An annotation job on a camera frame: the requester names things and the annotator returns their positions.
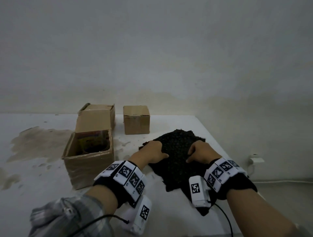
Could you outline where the person's left hand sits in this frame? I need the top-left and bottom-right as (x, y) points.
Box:
(128, 141), (170, 167)

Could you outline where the person's right hand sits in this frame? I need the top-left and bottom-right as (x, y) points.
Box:
(186, 140), (222, 165)

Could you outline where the black bubble wrap sheet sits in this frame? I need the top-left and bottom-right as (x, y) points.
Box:
(139, 129), (212, 192)

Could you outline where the paper box with white lid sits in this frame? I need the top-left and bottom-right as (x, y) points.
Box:
(123, 105), (150, 135)

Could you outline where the paper box with tall flap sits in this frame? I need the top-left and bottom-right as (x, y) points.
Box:
(61, 108), (115, 190)

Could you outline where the paper box with notched rim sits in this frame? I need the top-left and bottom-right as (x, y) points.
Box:
(78, 103), (116, 130)

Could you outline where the person's left forearm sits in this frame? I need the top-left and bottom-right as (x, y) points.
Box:
(29, 184), (118, 237)

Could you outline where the person's right forearm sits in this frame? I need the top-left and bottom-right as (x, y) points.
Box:
(226, 187), (304, 237)

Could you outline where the left wrist marker band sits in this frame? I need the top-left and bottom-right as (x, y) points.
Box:
(93, 160), (148, 208)

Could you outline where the white plastic block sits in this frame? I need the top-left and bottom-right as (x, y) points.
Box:
(249, 154), (265, 164)

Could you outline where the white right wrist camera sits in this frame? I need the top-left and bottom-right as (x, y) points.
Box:
(188, 175), (212, 208)

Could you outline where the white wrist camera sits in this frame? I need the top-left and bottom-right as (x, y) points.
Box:
(188, 175), (212, 208)
(122, 195), (153, 235)

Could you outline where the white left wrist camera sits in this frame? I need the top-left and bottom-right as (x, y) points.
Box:
(122, 195), (153, 235)

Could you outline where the black right camera cable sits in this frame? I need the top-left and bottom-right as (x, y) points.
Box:
(211, 201), (234, 237)

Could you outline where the black camera cable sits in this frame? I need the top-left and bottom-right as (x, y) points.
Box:
(68, 214), (129, 237)
(211, 201), (234, 237)

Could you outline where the black left camera cable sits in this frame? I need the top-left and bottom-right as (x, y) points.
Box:
(68, 214), (129, 237)

